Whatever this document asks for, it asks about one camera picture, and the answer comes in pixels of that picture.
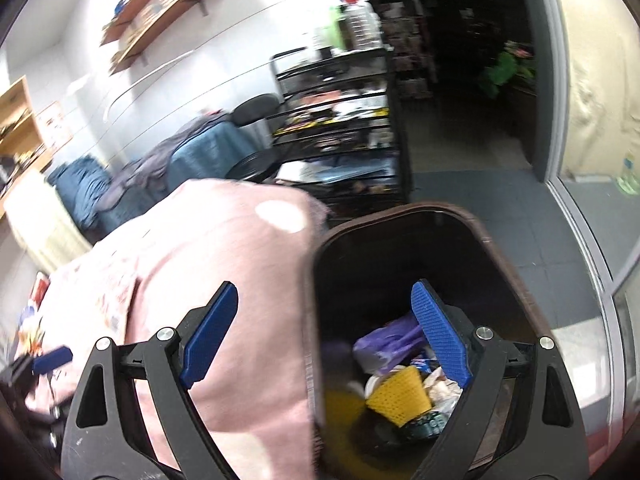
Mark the yellow foam fruit net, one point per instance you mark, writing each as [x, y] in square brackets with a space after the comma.
[400, 392]

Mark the pink spotted blanket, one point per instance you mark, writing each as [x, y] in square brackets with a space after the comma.
[225, 240]

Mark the green foil wrapper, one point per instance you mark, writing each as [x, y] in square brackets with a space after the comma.
[425, 425]

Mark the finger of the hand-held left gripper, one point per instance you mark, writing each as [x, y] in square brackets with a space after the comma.
[52, 360]

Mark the clear plastic bottle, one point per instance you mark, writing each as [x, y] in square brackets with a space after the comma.
[629, 175]

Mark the blue clothes pile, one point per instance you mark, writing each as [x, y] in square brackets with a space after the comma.
[210, 155]

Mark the white tissue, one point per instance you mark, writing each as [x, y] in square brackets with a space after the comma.
[442, 387]

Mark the wooden shelf cabinet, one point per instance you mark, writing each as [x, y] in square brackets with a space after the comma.
[17, 120]

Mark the wooden wall shelf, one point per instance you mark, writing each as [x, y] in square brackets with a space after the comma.
[160, 15]

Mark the brown trash bin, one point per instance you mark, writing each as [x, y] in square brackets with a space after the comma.
[400, 240]

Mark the blue cloth pile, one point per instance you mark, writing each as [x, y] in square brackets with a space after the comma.
[80, 195]

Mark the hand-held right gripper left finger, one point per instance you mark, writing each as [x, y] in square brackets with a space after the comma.
[210, 335]

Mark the green potted plant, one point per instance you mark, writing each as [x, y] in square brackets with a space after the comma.
[505, 67]

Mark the grey door frame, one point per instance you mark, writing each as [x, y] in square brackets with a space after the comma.
[580, 210]

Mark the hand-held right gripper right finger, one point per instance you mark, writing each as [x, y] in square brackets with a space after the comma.
[440, 335]

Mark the black stool chair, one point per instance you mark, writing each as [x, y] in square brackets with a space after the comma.
[255, 107]

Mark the clear bottle red cap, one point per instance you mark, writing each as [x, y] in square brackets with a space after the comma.
[362, 20]

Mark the purple plastic bag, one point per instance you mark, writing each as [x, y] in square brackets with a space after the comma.
[385, 345]

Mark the blue snack wrapper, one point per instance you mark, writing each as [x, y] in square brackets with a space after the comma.
[422, 358]

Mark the cream towel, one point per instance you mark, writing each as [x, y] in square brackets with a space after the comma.
[45, 230]

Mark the green pump bottle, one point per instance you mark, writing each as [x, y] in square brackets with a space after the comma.
[336, 27]

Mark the grey blanket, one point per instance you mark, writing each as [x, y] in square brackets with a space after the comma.
[150, 165]

